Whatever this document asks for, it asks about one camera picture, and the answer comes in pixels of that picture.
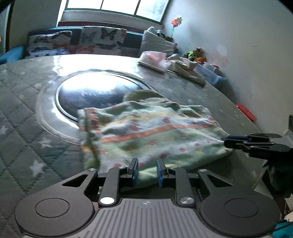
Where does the floral green children's shirt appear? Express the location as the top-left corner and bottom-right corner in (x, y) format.
(77, 90), (231, 187)

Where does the red plastic stool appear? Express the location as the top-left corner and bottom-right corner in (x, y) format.
(236, 104), (257, 123)

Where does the clear plastic storage box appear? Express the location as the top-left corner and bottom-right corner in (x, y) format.
(195, 62), (227, 89)

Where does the orange plush toy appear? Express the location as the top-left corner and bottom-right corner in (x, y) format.
(197, 57), (207, 64)

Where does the teddy bear plush toy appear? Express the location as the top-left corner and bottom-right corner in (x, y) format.
(183, 48), (204, 62)

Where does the cream folded garment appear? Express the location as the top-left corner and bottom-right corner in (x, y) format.
(166, 54), (206, 86)

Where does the black round induction cooktop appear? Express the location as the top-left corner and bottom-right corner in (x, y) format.
(55, 71), (151, 122)

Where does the pink tissue pack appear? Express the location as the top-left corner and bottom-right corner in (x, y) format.
(138, 51), (171, 73)

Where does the colourful pinwheel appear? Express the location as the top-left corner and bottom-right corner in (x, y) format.
(171, 15), (183, 37)

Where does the grey plain cushion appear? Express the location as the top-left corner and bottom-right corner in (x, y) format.
(139, 30), (175, 56)

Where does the blue sofa bench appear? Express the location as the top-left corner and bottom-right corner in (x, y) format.
(0, 26), (228, 90)

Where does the green framed window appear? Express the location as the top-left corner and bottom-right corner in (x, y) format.
(65, 0), (169, 23)

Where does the butterfly cushion left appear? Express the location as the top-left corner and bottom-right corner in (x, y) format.
(25, 31), (73, 59)

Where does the butterfly cushion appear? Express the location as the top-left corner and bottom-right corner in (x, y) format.
(25, 31), (73, 59)
(76, 26), (127, 55)

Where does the butterfly cushion middle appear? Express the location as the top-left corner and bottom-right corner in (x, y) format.
(76, 26), (127, 55)

